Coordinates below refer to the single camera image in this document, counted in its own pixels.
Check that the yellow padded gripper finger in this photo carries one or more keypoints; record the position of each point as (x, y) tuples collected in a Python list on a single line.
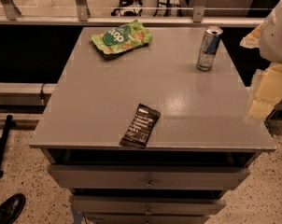
[(265, 91)]

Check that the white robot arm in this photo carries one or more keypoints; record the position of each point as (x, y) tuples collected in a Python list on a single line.
[(267, 37)]

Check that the silver blue redbull can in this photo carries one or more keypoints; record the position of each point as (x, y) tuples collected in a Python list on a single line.
[(209, 48)]

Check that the metal glass railing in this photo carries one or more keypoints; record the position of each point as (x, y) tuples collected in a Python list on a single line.
[(105, 12)]

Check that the black snack bar wrapper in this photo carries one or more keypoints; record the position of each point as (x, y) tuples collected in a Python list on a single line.
[(139, 130)]

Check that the grey drawer cabinet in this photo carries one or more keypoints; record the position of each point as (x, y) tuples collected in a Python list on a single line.
[(203, 122)]

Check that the green chip bag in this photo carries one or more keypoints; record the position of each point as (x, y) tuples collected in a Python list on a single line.
[(120, 39)]

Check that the black office chair base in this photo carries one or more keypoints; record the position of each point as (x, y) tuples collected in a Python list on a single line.
[(128, 5)]

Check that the top grey drawer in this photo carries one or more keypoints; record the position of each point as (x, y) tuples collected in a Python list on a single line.
[(148, 177)]

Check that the grey drawer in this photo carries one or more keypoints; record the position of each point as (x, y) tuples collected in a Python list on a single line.
[(138, 219), (146, 205), (148, 177)]

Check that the middle grey drawer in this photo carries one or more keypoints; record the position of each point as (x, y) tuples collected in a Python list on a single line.
[(146, 205)]

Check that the bottom grey drawer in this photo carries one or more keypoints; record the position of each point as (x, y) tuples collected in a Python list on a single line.
[(138, 219)]

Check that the black metal stand leg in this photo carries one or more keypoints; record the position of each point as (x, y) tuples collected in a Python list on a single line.
[(9, 123)]

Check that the black leather shoe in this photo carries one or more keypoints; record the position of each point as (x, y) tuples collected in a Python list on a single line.
[(12, 208)]

